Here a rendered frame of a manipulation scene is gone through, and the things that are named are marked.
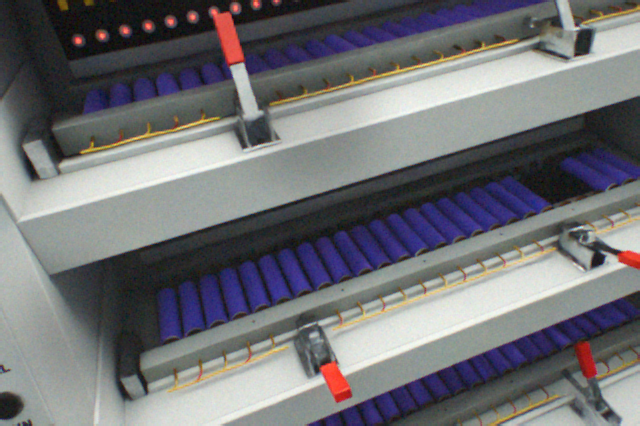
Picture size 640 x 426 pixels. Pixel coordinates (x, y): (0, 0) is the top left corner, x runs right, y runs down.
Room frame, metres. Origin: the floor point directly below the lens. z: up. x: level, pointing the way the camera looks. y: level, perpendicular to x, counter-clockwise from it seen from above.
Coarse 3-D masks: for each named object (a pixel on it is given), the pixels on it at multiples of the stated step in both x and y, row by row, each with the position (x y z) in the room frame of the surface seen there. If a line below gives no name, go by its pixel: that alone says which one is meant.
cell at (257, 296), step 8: (248, 264) 0.44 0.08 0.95; (240, 272) 0.44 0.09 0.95; (248, 272) 0.43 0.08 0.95; (256, 272) 0.43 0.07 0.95; (248, 280) 0.42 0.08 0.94; (256, 280) 0.42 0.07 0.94; (248, 288) 0.41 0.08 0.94; (256, 288) 0.41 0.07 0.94; (264, 288) 0.41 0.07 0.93; (248, 296) 0.41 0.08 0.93; (256, 296) 0.40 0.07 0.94; (264, 296) 0.40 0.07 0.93; (256, 304) 0.39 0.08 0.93; (264, 304) 0.39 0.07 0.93
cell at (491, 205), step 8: (472, 192) 0.50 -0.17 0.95; (480, 192) 0.49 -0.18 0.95; (480, 200) 0.48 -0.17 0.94; (488, 200) 0.48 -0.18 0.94; (496, 200) 0.48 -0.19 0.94; (488, 208) 0.47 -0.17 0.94; (496, 208) 0.46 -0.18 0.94; (504, 208) 0.46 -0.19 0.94; (496, 216) 0.46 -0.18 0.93; (504, 216) 0.45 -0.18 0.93; (512, 216) 0.45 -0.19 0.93; (504, 224) 0.45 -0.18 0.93
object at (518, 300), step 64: (576, 128) 0.58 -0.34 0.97; (128, 320) 0.42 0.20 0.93; (384, 320) 0.37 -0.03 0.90; (448, 320) 0.36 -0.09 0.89; (512, 320) 0.36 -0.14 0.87; (128, 384) 0.33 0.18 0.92; (192, 384) 0.34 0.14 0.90; (256, 384) 0.33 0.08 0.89; (320, 384) 0.32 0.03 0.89; (384, 384) 0.34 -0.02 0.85
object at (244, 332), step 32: (608, 192) 0.45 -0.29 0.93; (512, 224) 0.43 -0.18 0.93; (544, 224) 0.42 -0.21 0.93; (416, 256) 0.41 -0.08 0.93; (448, 256) 0.40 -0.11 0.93; (480, 256) 0.41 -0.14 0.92; (352, 288) 0.38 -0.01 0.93; (384, 288) 0.38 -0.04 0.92; (448, 288) 0.38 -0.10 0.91; (256, 320) 0.37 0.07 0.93; (288, 320) 0.36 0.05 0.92; (160, 352) 0.35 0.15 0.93; (192, 352) 0.35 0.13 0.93; (224, 352) 0.35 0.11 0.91
